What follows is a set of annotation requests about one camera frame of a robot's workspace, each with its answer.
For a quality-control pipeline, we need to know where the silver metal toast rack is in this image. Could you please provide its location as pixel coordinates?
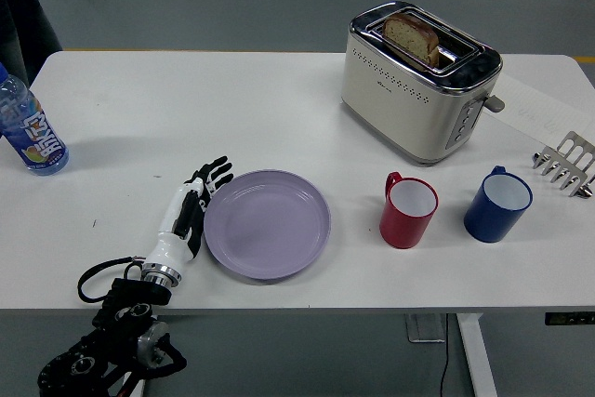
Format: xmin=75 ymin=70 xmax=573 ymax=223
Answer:
xmin=530 ymin=130 xmax=595 ymax=200

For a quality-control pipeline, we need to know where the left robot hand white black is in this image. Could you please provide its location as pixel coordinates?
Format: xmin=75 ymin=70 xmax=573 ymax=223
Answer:
xmin=144 ymin=155 xmax=234 ymax=270

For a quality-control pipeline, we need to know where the white paper sheet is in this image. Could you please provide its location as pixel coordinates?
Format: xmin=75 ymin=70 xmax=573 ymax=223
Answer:
xmin=485 ymin=74 xmax=595 ymax=147

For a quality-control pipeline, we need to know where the person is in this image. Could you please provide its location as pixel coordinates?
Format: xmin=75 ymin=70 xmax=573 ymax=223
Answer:
xmin=0 ymin=0 xmax=64 ymax=91

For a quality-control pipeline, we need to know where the purple round plate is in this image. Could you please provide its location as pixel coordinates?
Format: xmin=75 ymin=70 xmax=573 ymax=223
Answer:
xmin=203 ymin=169 xmax=332 ymax=281

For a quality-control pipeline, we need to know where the black cable under table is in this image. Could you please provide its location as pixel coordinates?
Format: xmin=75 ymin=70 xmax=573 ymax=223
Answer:
xmin=439 ymin=312 xmax=453 ymax=397

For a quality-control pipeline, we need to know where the clear plastic box under table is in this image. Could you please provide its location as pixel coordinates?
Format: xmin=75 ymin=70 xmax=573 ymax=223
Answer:
xmin=403 ymin=312 xmax=448 ymax=343

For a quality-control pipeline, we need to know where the cream and chrome toaster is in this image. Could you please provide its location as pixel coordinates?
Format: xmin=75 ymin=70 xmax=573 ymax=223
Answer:
xmin=340 ymin=0 xmax=506 ymax=166

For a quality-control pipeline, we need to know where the blue enamel mug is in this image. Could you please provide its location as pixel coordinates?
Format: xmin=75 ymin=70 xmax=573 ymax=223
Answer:
xmin=463 ymin=165 xmax=535 ymax=244

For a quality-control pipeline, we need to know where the blue labelled drink bottle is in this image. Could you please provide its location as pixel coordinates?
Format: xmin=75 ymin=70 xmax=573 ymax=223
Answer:
xmin=0 ymin=61 xmax=70 ymax=177

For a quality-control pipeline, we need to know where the brown bread slice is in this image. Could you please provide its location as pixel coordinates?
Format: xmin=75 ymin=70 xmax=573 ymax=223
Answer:
xmin=381 ymin=13 xmax=441 ymax=67

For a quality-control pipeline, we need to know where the black table control panel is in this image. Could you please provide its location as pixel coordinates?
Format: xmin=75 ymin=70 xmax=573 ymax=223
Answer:
xmin=545 ymin=311 xmax=595 ymax=325

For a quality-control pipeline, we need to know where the red enamel mug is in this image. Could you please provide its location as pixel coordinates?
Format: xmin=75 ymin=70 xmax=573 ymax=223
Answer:
xmin=378 ymin=171 xmax=439 ymax=250

